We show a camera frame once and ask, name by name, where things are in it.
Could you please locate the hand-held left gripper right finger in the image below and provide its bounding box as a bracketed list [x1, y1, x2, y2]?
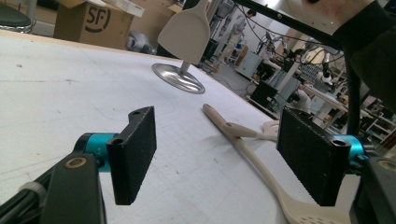
[276, 106, 365, 207]

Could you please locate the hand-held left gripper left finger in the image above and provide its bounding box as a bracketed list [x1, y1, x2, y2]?
[74, 105, 158, 206]

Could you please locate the beige perforated skimmer spoon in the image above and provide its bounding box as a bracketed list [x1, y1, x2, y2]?
[202, 103, 353, 224]

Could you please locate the metal utensil stand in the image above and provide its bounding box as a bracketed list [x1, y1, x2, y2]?
[151, 60, 206, 95]

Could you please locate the wooden slotted spatula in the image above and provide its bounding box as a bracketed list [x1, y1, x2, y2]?
[157, 0, 212, 66]

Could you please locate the white foam mat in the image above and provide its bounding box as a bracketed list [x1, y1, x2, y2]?
[0, 31, 362, 224]

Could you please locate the grey rounded device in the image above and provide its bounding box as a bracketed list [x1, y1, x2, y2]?
[125, 30, 157, 56]

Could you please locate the large cardboard box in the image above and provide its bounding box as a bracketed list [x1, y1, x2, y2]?
[53, 0, 146, 50]

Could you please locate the wooden table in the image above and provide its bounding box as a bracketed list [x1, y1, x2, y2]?
[0, 28, 281, 120]

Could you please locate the black round stool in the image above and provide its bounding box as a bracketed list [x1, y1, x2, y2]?
[0, 1, 34, 34]

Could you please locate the black metal frame post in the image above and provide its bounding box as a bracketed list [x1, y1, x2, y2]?
[236, 0, 363, 136]

